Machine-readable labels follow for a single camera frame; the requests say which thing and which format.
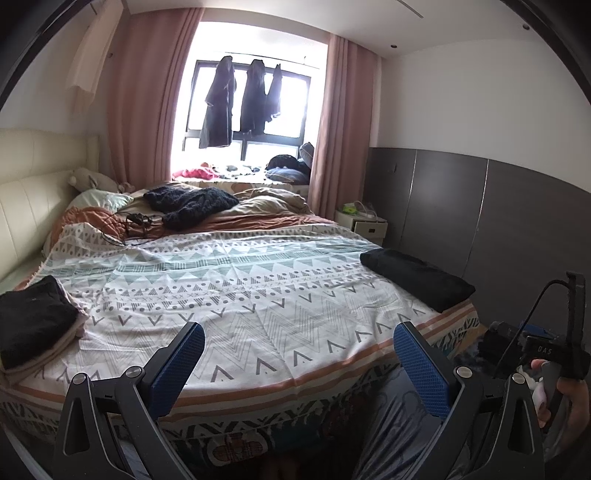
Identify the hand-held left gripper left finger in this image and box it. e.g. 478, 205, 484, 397
54, 320, 206, 480

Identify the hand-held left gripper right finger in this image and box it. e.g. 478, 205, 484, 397
393, 320, 546, 480

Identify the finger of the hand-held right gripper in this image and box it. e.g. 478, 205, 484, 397
519, 323, 557, 340

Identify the large black shirt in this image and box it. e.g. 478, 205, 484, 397
360, 248, 476, 313

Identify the stack of folded clothes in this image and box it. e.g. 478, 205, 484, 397
0, 275, 86, 381

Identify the dark clothes pile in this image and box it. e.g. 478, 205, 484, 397
265, 154, 311, 183

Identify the person's right hand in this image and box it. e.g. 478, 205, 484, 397
531, 359, 591, 435

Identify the patterned white blanket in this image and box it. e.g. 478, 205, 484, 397
0, 220, 481, 444

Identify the white nightstand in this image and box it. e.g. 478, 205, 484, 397
335, 208, 389, 245

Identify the dark knit sweater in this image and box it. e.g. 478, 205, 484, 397
144, 185, 240, 230

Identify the orange quilt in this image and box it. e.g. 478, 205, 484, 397
51, 182, 338, 245

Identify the pale green pillow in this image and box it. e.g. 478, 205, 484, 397
69, 189, 134, 215

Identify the beige duvet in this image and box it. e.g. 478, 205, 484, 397
226, 187, 310, 215

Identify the red cloth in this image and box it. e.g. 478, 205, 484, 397
173, 162, 218, 181

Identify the grey plush toy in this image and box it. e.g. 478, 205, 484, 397
68, 167, 134, 193

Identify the cream padded headboard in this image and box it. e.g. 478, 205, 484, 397
0, 128, 101, 282

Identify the pink curtain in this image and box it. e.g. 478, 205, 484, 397
107, 7, 204, 185
308, 34, 382, 217

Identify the hanging dark garment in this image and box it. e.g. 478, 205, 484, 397
240, 59, 271, 134
265, 64, 282, 123

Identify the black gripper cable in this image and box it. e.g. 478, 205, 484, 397
499, 279, 570, 370

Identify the black earphone cable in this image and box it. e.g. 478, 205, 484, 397
102, 211, 160, 245

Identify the white cable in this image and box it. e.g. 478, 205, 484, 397
353, 200, 382, 220

